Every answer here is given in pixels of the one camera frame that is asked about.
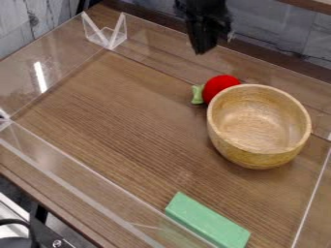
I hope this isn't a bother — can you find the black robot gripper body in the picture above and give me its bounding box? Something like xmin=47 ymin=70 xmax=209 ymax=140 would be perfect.
xmin=175 ymin=0 xmax=233 ymax=41

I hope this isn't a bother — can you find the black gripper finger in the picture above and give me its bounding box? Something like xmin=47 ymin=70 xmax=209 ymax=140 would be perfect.
xmin=186 ymin=19 xmax=221 ymax=54

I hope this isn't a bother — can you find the red plush strawberry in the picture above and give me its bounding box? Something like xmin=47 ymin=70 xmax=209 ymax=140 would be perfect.
xmin=191 ymin=75 xmax=241 ymax=105

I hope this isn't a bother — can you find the light wooden bowl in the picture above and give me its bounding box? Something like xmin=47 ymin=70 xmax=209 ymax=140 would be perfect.
xmin=207 ymin=84 xmax=311 ymax=170

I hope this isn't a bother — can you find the green rectangular block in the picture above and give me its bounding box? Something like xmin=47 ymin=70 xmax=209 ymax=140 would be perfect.
xmin=166 ymin=192 xmax=251 ymax=248

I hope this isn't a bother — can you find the clear acrylic corner bracket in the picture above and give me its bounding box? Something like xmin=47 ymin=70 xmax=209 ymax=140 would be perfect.
xmin=82 ymin=12 xmax=127 ymax=50

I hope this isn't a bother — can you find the clear acrylic front wall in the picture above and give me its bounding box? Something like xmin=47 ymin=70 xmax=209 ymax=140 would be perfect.
xmin=0 ymin=119 xmax=215 ymax=248

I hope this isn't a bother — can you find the black table leg bracket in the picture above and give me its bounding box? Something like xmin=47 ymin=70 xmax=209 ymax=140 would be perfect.
xmin=28 ymin=201 xmax=86 ymax=248

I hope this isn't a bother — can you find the black cable bottom left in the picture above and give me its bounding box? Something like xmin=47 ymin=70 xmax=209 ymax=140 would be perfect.
xmin=0 ymin=218 xmax=40 ymax=248

